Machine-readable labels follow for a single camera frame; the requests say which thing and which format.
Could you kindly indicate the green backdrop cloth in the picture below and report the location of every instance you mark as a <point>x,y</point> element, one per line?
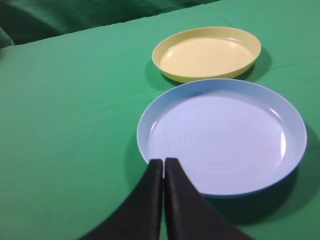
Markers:
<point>25,21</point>

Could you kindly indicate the light blue plate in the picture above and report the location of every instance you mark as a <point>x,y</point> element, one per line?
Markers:
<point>232,137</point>

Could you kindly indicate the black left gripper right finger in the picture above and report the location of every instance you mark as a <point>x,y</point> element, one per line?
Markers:
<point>188,215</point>

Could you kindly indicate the pale yellow plate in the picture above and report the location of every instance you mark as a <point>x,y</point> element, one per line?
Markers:
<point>206,53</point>

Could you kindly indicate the green table cloth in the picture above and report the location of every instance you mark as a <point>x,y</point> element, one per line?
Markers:
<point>70,106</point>

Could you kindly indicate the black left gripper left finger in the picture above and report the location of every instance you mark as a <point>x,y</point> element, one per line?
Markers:
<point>139,216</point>

